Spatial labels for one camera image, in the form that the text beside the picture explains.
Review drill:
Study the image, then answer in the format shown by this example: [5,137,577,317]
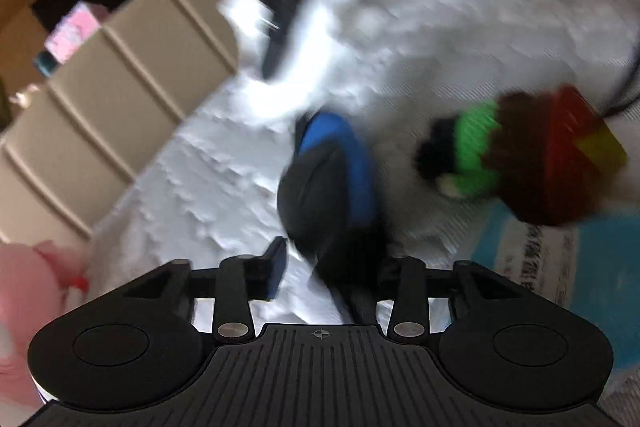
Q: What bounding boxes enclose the crochet doll with red base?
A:
[414,84,628,228]

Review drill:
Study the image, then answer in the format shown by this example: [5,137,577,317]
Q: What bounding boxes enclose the pink box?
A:
[44,1,110,64]

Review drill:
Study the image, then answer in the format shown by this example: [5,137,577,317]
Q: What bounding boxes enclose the black and blue pouch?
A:
[276,109,390,325]

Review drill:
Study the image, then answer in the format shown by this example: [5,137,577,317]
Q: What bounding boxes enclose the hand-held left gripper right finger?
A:
[350,254,551,340]

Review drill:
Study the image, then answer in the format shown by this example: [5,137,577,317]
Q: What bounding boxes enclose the pink plush toy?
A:
[0,239,92,410]

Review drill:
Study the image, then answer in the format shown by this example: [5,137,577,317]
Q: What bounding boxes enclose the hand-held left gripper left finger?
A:
[120,237,289,340]

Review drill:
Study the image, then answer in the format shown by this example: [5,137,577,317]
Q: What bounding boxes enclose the white quilted bed cover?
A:
[90,0,640,413]

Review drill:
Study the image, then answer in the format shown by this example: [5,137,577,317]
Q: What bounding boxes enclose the beige padded headboard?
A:
[0,0,242,250]

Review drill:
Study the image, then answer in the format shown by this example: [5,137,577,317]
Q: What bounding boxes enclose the blue tissue pack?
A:
[472,206,640,375]

